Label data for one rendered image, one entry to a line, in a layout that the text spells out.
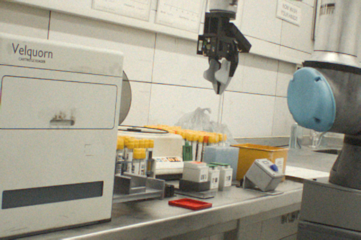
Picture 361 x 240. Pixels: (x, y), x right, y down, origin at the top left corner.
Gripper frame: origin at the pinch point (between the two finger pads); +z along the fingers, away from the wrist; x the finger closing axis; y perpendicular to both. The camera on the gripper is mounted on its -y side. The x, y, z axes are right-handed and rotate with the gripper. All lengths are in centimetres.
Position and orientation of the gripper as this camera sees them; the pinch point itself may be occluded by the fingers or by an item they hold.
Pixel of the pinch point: (220, 89)
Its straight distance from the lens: 160.2
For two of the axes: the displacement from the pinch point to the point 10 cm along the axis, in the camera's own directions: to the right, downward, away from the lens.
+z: -0.9, 9.9, 0.5
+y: -6.7, -0.2, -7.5
